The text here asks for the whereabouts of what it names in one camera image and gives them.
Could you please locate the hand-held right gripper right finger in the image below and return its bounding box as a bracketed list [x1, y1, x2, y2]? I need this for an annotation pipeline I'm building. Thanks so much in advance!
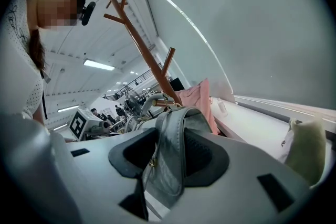
[162, 129, 312, 224]

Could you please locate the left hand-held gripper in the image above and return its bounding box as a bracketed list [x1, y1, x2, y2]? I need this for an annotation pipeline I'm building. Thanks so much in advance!
[69, 109, 127, 142]

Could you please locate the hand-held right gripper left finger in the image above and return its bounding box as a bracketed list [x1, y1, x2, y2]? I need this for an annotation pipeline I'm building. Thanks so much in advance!
[49, 127, 159, 224]

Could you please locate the silver puffy bag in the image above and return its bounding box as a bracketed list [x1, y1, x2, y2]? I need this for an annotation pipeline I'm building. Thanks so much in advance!
[123, 93, 214, 204]

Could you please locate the brown wooden coat rack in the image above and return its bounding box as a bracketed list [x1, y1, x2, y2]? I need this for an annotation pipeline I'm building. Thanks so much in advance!
[103, 0, 184, 109]

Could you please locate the person's left forearm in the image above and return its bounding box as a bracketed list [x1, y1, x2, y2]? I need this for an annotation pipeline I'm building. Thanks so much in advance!
[33, 104, 50, 130]

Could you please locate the long ceiling light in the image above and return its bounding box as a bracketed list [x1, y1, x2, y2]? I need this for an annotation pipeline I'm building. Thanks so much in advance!
[57, 104, 79, 113]
[52, 123, 69, 132]
[83, 59, 116, 71]

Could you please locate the white window ledge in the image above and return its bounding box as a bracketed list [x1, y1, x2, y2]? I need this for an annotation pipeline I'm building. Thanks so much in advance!
[209, 97, 292, 147]

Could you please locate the black mezzanine railing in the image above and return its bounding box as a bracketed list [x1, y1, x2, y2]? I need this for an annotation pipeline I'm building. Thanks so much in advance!
[102, 73, 158, 101]

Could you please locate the person's white dotted shirt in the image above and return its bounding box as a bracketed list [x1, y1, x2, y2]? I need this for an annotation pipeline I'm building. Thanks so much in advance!
[0, 0, 46, 121]

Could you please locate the clear plastic bottle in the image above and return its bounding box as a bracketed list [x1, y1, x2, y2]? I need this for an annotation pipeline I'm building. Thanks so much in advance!
[216, 98, 229, 116]

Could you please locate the pink cushioned chair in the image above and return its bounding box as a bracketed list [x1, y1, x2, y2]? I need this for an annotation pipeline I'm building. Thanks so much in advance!
[174, 78, 220, 136]

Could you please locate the person's head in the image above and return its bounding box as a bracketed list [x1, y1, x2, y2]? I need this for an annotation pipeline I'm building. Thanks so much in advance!
[26, 0, 87, 33]

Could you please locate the head-worn black camera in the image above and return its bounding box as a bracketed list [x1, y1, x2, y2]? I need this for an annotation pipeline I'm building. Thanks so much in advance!
[80, 1, 97, 26]

